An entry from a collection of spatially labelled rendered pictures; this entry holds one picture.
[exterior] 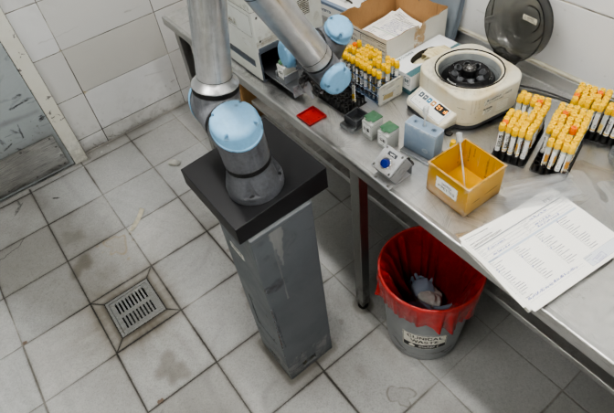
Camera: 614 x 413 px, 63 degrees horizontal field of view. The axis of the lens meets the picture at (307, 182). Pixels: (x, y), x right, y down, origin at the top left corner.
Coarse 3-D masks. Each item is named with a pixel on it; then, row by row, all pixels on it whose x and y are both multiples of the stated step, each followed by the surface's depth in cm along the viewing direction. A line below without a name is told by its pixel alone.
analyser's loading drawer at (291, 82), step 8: (264, 64) 172; (272, 64) 171; (264, 72) 169; (272, 72) 168; (296, 72) 162; (280, 80) 164; (288, 80) 162; (296, 80) 163; (288, 88) 161; (296, 88) 158; (296, 96) 160
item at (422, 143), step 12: (408, 120) 135; (420, 120) 135; (408, 132) 136; (420, 132) 133; (432, 132) 131; (408, 144) 139; (420, 144) 136; (432, 144) 132; (420, 156) 138; (432, 156) 135
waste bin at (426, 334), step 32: (384, 256) 171; (416, 256) 184; (448, 256) 178; (384, 288) 163; (448, 288) 187; (480, 288) 158; (416, 320) 160; (448, 320) 157; (416, 352) 183; (448, 352) 187
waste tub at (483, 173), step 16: (464, 144) 130; (432, 160) 124; (448, 160) 129; (464, 160) 133; (480, 160) 128; (496, 160) 122; (432, 176) 126; (448, 176) 120; (480, 176) 131; (496, 176) 121; (432, 192) 129; (448, 192) 124; (464, 192) 118; (480, 192) 120; (496, 192) 127; (464, 208) 121
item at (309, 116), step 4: (308, 108) 158; (312, 108) 159; (316, 108) 158; (300, 112) 157; (304, 112) 158; (308, 112) 157; (312, 112) 157; (316, 112) 157; (320, 112) 157; (296, 116) 157; (300, 116) 157; (304, 116) 156; (308, 116) 156; (312, 116) 156; (316, 116) 156; (320, 116) 156; (324, 116) 155; (304, 120) 154; (308, 120) 155; (312, 120) 155; (316, 120) 154; (320, 120) 154; (308, 124) 153; (312, 124) 153
